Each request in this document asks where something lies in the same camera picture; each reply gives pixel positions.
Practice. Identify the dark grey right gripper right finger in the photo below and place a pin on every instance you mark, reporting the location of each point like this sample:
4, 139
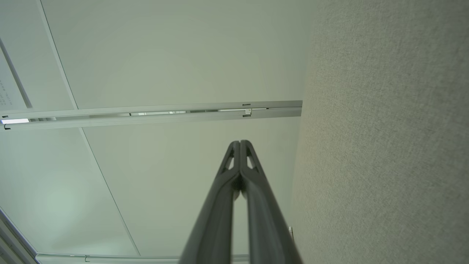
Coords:
267, 227

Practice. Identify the grey fabric sofa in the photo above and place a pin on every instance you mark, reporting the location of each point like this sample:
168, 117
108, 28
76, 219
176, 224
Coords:
384, 128

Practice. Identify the grey metal wall rail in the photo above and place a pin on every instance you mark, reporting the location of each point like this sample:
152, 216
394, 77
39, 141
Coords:
128, 259
146, 119

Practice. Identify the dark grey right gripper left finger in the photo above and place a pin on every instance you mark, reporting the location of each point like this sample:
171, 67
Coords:
216, 220

